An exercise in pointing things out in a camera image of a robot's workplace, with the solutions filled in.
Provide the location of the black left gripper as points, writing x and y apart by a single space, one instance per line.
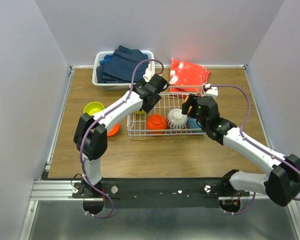
147 109

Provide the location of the lime green bowl shallow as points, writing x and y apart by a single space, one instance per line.
93 108

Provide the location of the white blue patterned bowl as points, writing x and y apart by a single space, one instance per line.
176 120

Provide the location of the yellow orange bowl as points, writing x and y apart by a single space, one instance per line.
187 105

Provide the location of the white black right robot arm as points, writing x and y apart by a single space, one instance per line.
280 180

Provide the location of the orange bowl front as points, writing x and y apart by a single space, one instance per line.
156 123

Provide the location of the white plastic laundry basket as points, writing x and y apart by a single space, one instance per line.
116 86

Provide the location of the white wire dish rack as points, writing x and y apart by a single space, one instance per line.
137 123

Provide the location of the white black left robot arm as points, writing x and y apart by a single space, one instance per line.
91 135

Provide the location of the aluminium frame rail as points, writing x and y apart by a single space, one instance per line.
52 190

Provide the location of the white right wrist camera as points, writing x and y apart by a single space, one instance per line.
210 91

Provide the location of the red white folded towel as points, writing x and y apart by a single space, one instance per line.
190 76

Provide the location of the lime green bowl tall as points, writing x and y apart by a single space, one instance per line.
140 112

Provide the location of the folded blue jeans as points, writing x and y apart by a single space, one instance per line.
119 66

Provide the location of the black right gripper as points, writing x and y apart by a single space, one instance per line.
185 106

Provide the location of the white cloth in basket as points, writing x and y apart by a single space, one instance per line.
148 73

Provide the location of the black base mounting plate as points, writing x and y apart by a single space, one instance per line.
104 202

